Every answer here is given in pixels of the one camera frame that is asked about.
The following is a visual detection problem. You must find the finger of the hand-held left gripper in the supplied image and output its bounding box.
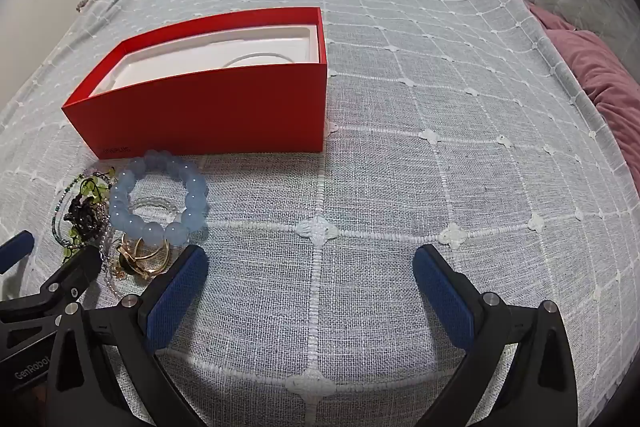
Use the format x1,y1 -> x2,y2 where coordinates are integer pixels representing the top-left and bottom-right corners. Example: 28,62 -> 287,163
0,246 -> 104,324
0,230 -> 35,278

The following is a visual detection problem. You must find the blue bead bracelet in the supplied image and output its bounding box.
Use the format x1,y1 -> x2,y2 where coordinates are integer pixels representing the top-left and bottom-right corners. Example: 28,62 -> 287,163
109,150 -> 209,249

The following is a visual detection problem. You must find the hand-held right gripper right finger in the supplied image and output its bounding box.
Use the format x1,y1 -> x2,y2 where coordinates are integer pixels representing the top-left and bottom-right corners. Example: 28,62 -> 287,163
414,243 -> 586,427

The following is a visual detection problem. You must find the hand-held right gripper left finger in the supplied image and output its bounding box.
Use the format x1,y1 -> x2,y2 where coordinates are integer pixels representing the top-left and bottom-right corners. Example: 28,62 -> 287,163
44,244 -> 210,427

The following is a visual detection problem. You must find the pink pillow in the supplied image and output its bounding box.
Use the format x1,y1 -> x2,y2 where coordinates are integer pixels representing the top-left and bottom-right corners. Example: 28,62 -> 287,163
525,2 -> 640,188

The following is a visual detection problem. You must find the green bead bracelet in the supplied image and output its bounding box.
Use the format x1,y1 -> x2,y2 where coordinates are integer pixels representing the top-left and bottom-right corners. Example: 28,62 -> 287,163
50,169 -> 118,260

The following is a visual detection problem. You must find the thin gold ring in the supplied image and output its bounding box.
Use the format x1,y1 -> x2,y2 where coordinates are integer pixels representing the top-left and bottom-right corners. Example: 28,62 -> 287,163
134,239 -> 174,279

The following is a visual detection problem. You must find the grey-blue checked blanket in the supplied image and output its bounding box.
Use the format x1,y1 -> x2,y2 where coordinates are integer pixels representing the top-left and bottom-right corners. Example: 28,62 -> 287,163
0,0 -> 640,427

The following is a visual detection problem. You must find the red box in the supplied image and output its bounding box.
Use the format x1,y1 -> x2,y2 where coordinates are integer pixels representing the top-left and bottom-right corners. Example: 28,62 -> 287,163
61,7 -> 329,158

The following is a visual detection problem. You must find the clear bead bracelet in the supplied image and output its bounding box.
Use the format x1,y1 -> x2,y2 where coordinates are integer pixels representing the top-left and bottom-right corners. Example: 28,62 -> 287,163
100,197 -> 177,289

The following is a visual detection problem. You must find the gold ring with green stone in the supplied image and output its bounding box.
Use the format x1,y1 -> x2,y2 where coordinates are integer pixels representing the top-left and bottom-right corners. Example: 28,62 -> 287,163
113,243 -> 151,281

